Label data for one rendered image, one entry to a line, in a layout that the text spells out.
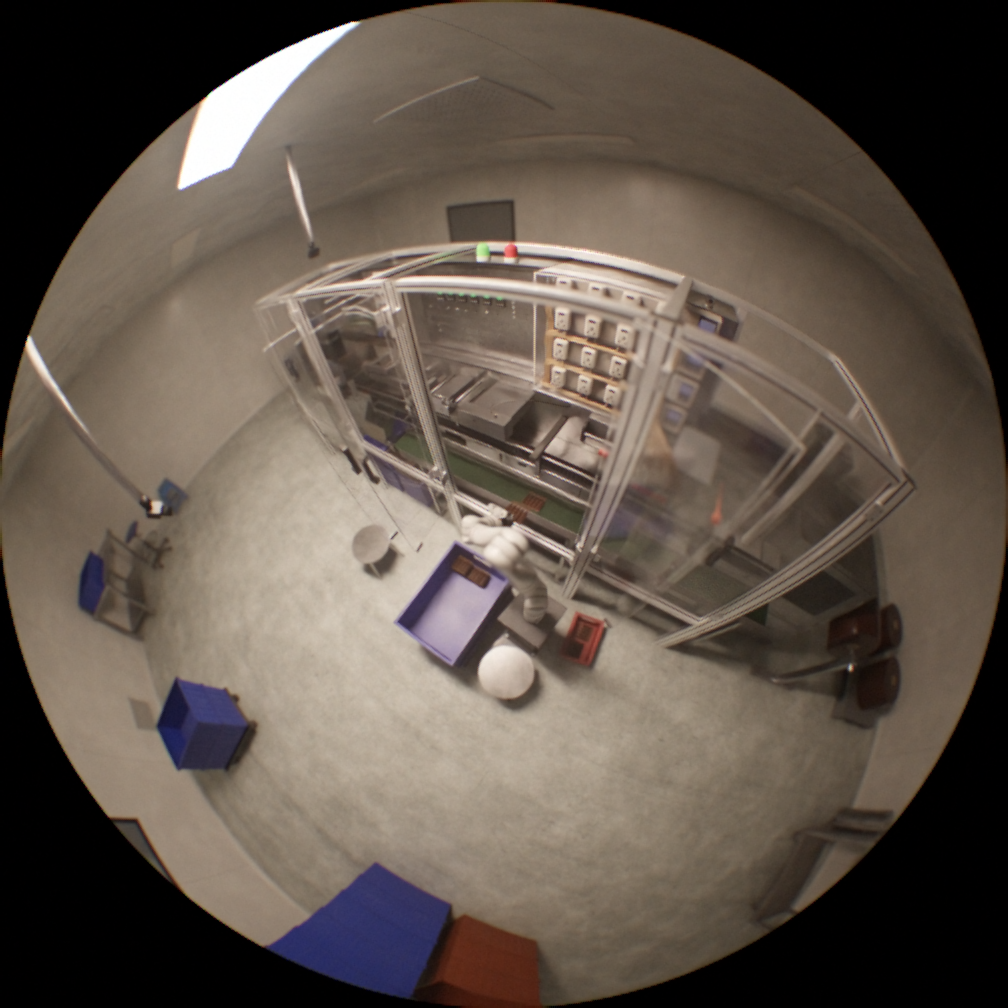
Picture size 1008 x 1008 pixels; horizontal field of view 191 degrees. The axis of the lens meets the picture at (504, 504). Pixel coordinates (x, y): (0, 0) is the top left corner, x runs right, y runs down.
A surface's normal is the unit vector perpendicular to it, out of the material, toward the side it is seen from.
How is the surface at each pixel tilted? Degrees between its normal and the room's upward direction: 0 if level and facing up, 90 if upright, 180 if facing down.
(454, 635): 0
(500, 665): 0
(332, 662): 0
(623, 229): 90
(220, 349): 90
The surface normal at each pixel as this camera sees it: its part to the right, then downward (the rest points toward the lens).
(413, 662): -0.05, -0.56
